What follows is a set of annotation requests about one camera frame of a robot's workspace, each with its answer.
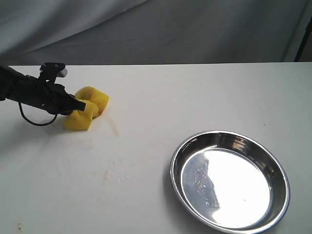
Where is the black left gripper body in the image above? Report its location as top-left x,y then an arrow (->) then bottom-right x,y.
7,75 -> 67,115

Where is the yellow sponge block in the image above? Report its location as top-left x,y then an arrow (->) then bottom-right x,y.
63,86 -> 110,131

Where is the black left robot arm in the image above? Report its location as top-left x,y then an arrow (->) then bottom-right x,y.
0,62 -> 86,116

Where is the orange liquid spill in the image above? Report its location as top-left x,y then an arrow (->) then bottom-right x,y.
50,117 -> 161,190

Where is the grey backdrop cloth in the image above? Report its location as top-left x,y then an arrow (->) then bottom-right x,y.
0,0 -> 312,65

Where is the round stainless steel dish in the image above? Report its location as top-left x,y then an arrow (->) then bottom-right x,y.
169,130 -> 291,234

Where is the black stand pole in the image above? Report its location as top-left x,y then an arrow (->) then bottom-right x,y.
294,0 -> 312,62

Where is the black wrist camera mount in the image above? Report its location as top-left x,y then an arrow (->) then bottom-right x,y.
38,62 -> 68,84

